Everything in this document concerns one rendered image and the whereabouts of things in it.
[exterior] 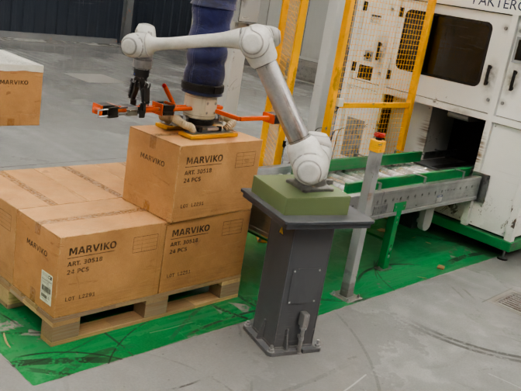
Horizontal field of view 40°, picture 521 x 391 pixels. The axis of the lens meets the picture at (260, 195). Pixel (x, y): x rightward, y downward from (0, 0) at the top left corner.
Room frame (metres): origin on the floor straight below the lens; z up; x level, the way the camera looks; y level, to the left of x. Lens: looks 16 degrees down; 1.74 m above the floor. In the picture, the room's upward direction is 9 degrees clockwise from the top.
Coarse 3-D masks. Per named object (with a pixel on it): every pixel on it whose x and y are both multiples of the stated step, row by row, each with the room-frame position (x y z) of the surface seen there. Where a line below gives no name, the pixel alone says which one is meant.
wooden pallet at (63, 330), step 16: (0, 288) 3.28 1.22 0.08; (192, 288) 3.55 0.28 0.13; (224, 288) 3.74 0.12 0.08; (16, 304) 3.26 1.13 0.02; (32, 304) 3.07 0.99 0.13; (128, 304) 3.24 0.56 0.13; (144, 304) 3.33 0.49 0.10; (160, 304) 3.40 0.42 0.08; (176, 304) 3.55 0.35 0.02; (192, 304) 3.58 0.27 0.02; (208, 304) 3.65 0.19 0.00; (48, 320) 2.96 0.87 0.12; (64, 320) 2.98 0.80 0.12; (96, 320) 3.22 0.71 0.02; (112, 320) 3.25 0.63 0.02; (128, 320) 3.28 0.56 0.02; (144, 320) 3.33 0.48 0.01; (48, 336) 2.96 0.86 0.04; (64, 336) 2.99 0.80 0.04; (80, 336) 3.05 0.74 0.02
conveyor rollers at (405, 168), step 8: (360, 168) 5.26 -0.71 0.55; (384, 168) 5.42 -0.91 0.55; (392, 168) 5.47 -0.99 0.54; (400, 168) 5.52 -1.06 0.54; (408, 168) 5.58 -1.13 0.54; (416, 168) 5.63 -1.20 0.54; (424, 168) 5.69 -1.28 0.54; (328, 176) 4.87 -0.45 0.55; (336, 176) 4.92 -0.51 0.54; (344, 176) 4.98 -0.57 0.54; (352, 176) 4.97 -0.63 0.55; (360, 176) 5.02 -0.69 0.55; (384, 176) 5.19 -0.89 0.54; (336, 184) 4.70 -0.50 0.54; (344, 184) 4.76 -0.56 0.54
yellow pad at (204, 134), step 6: (198, 126) 3.63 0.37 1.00; (180, 132) 3.58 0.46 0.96; (186, 132) 3.58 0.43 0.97; (198, 132) 3.62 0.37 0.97; (204, 132) 3.64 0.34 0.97; (210, 132) 3.66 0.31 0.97; (216, 132) 3.69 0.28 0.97; (222, 132) 3.71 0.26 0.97; (228, 132) 3.74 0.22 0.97; (234, 132) 3.79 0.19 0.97; (192, 138) 3.53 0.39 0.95; (198, 138) 3.57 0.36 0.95; (204, 138) 3.60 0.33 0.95
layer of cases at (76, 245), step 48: (0, 192) 3.40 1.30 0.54; (48, 192) 3.52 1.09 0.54; (96, 192) 3.65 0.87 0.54; (0, 240) 3.31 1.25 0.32; (48, 240) 3.01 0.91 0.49; (96, 240) 3.08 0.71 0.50; (144, 240) 3.29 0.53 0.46; (192, 240) 3.52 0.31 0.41; (240, 240) 3.79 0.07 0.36; (48, 288) 2.98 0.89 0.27; (96, 288) 3.10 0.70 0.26; (144, 288) 3.31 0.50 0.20
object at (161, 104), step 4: (152, 104) 3.55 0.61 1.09; (156, 104) 3.53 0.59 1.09; (160, 104) 3.51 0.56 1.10; (164, 104) 3.57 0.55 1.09; (168, 104) 3.58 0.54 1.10; (172, 104) 3.56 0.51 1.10; (160, 108) 3.50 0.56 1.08; (164, 108) 3.50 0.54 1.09; (168, 108) 3.52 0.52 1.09; (172, 108) 3.54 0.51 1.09; (156, 112) 3.52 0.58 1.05; (160, 112) 3.50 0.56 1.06; (164, 112) 3.50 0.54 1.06; (168, 112) 3.52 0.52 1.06; (172, 112) 3.54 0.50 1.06
